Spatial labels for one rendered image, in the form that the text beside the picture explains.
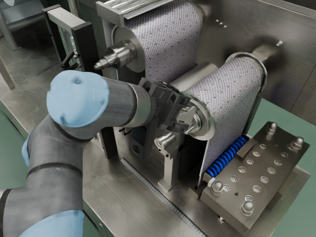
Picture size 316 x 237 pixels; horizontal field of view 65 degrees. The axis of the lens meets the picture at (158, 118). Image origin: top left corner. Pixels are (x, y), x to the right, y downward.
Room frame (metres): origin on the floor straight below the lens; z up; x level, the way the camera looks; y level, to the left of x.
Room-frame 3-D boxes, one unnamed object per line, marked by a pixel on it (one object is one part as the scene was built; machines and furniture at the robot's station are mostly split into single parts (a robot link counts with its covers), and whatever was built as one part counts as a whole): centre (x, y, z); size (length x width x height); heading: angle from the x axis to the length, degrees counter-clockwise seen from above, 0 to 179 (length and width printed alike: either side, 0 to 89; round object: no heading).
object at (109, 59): (0.57, 0.15, 1.34); 0.06 x 0.03 x 0.03; 135
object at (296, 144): (0.52, -0.48, 1.05); 0.04 x 0.04 x 0.04
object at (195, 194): (0.50, -0.22, 0.92); 0.28 x 0.04 x 0.04; 135
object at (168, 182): (0.45, -0.04, 1.05); 0.06 x 0.05 x 0.31; 135
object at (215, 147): (0.49, -0.22, 1.11); 0.23 x 0.01 x 0.18; 135
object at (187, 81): (0.62, -0.09, 1.18); 0.26 x 0.12 x 0.12; 135
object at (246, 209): (0.29, -0.25, 1.05); 0.04 x 0.04 x 0.04
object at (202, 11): (0.83, -0.12, 1.34); 0.07 x 0.07 x 0.07; 45
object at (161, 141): (0.42, -0.01, 1.18); 0.04 x 0.02 x 0.04; 45
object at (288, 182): (0.38, -0.41, 0.97); 0.10 x 0.03 x 0.11; 135
